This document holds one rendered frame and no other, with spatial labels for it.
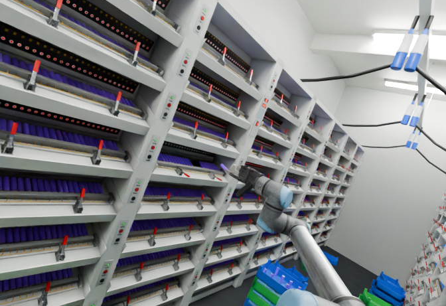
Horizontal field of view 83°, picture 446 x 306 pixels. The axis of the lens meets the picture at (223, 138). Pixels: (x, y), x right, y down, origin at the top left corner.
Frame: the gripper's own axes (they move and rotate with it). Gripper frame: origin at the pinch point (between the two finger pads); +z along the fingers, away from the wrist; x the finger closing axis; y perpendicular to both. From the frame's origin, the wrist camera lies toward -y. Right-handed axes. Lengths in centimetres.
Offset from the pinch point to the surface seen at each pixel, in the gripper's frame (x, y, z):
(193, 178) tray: 11.1, -10.4, 11.9
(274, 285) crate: -56, -62, -28
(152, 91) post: 48, 25, 20
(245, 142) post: -22.8, 18.0, 11.8
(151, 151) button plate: 43.7, 0.3, 11.5
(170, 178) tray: 26.5, -11.9, 12.5
